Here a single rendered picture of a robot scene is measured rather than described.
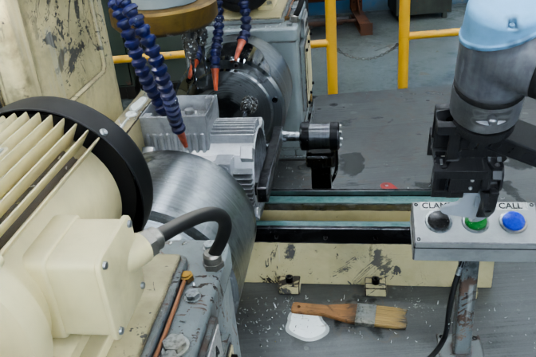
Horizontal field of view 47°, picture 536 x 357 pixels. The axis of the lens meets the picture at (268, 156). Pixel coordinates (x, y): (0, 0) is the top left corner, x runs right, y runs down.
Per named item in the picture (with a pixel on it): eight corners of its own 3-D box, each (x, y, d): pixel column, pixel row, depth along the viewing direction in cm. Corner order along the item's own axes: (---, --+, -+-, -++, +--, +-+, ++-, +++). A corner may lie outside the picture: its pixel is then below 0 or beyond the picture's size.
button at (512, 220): (502, 235, 84) (504, 228, 83) (498, 217, 86) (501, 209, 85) (525, 235, 84) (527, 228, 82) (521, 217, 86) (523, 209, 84)
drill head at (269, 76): (171, 180, 133) (152, 72, 122) (210, 107, 169) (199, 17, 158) (285, 180, 130) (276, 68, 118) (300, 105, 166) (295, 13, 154)
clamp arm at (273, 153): (271, 139, 129) (254, 202, 106) (270, 126, 127) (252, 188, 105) (288, 139, 128) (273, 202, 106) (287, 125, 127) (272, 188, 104)
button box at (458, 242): (411, 261, 88) (414, 242, 84) (408, 219, 92) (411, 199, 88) (537, 263, 85) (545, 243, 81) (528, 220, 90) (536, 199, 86)
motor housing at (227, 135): (151, 237, 113) (134, 147, 105) (178, 186, 130) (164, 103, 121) (258, 238, 110) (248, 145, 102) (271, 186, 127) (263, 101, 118)
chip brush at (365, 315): (289, 318, 109) (289, 315, 108) (294, 300, 113) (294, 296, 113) (407, 331, 104) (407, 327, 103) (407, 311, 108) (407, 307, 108)
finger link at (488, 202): (470, 196, 81) (480, 155, 74) (485, 196, 80) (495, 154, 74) (475, 226, 78) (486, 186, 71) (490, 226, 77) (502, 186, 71)
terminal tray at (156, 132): (144, 154, 110) (138, 118, 107) (161, 129, 119) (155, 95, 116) (210, 154, 108) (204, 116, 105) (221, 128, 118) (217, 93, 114)
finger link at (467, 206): (435, 217, 85) (442, 178, 78) (479, 217, 84) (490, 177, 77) (437, 237, 83) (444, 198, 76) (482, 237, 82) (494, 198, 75)
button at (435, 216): (427, 234, 86) (428, 227, 84) (426, 216, 88) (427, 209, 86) (449, 234, 85) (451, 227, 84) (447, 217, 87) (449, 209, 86)
